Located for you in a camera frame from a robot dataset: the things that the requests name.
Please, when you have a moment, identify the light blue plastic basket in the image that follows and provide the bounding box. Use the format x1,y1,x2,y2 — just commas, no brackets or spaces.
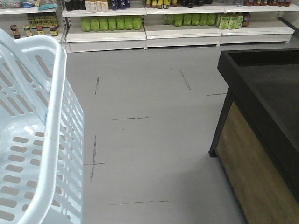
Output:
0,31,84,224

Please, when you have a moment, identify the white supermarket shelf unit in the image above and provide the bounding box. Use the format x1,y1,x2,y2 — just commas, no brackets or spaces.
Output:
0,0,295,54

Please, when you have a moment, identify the black wood produce stand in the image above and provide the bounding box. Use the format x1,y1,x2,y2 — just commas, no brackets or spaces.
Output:
209,48,299,224

